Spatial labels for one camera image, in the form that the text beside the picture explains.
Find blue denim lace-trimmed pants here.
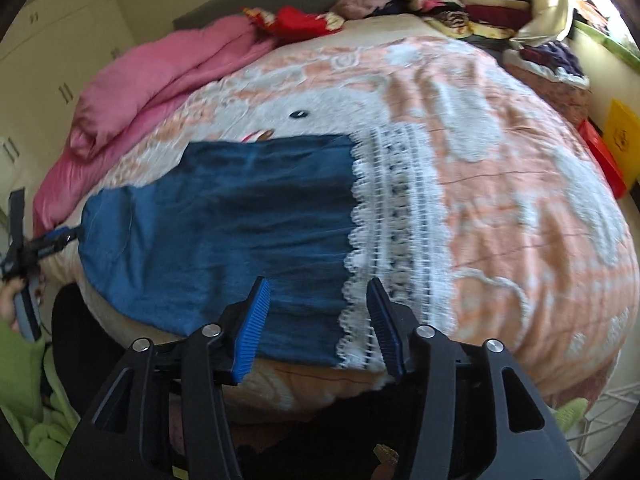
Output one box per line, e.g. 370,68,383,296
78,122,457,370

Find left hand red nails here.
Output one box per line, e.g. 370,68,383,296
1,276,44,342

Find green left sleeve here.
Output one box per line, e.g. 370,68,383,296
1,322,79,478

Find pink folded quilt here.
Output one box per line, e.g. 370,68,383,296
32,15,278,236

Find red box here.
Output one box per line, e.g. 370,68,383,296
578,119,627,200

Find yellow box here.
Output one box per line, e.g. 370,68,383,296
603,99,640,188

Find purple clothes pile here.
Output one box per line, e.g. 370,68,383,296
518,40,590,89

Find red embroidered cloth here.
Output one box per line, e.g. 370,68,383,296
243,6,345,44

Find mauve fuzzy garment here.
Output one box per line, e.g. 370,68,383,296
330,0,390,20

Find cream curtain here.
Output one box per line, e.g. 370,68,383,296
511,0,576,46

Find green window ledge cloth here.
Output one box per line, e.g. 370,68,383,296
572,4,639,72

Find cream wardrobe with handles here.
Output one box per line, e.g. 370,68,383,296
1,0,134,197

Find white wire rack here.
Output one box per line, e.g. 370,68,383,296
566,382,639,471

